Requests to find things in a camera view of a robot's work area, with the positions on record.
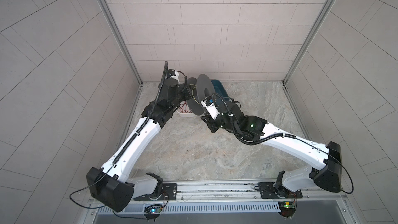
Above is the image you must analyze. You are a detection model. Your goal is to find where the dark grey cable spool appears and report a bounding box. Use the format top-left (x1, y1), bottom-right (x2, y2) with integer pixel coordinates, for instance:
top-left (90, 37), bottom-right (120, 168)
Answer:
top-left (186, 74), bottom-right (215, 116)

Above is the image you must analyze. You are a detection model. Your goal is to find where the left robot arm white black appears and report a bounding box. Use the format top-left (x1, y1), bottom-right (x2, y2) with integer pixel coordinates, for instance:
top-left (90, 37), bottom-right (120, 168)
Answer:
top-left (86, 62), bottom-right (191, 212)

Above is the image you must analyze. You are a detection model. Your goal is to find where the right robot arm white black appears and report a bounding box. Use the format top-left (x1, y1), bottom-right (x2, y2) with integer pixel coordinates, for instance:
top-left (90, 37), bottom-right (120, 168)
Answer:
top-left (199, 93), bottom-right (343, 198)

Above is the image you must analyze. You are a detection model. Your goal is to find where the white oval tray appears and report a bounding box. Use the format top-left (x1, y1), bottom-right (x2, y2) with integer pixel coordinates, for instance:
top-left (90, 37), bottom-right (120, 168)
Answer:
top-left (177, 101), bottom-right (195, 117)

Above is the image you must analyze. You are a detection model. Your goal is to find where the teal oval tray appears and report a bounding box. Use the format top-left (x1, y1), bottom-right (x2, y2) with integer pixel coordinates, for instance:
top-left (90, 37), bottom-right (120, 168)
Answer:
top-left (211, 79), bottom-right (231, 101)

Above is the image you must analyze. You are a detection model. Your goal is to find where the right circuit board with LED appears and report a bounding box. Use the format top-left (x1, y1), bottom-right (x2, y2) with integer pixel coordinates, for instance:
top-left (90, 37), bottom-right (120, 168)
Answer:
top-left (278, 201), bottom-right (296, 218)

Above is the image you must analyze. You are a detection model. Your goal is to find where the circuit board with led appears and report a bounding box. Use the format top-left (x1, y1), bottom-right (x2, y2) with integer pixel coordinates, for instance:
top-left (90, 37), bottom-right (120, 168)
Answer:
top-left (278, 201), bottom-right (296, 218)
top-left (144, 204), bottom-right (163, 216)

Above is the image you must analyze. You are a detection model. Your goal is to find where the left circuit board with LED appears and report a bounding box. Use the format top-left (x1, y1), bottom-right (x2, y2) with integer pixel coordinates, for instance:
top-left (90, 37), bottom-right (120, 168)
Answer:
top-left (144, 204), bottom-right (163, 216)

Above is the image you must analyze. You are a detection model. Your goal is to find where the red cable bundle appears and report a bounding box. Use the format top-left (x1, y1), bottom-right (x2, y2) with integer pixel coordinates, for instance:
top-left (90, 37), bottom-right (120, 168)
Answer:
top-left (179, 100), bottom-right (192, 114)

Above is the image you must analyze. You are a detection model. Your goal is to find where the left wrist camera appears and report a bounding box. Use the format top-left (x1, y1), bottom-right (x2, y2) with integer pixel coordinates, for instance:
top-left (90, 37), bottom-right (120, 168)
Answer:
top-left (169, 69), bottom-right (180, 83)

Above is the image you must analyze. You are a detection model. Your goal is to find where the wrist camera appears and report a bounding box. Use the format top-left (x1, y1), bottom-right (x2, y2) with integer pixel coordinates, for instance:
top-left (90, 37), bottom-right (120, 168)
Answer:
top-left (201, 96), bottom-right (220, 120)
top-left (169, 69), bottom-right (180, 83)

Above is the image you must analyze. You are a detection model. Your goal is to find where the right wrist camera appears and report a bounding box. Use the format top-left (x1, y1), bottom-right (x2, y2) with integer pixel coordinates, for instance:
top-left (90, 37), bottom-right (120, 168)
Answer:
top-left (201, 96), bottom-right (220, 120)

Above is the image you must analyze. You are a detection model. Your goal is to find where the aluminium mounting rail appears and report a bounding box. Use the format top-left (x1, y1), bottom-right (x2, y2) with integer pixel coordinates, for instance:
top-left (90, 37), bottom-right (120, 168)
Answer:
top-left (88, 178), bottom-right (347, 204)

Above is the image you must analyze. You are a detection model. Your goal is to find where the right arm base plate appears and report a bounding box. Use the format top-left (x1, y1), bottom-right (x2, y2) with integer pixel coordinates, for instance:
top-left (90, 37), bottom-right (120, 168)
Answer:
top-left (255, 182), bottom-right (303, 200)

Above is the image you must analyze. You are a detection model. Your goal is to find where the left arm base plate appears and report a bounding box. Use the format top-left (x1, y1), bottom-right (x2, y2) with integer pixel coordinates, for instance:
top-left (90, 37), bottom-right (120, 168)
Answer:
top-left (134, 183), bottom-right (177, 201)

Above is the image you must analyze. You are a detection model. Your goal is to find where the perforated cable duct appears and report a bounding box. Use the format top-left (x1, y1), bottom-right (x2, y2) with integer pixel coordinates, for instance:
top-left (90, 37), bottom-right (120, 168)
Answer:
top-left (97, 201), bottom-right (281, 215)

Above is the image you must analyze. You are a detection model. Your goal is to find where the black loose cable left base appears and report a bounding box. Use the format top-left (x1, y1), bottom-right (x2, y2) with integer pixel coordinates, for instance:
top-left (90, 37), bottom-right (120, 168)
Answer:
top-left (69, 174), bottom-right (169, 221)

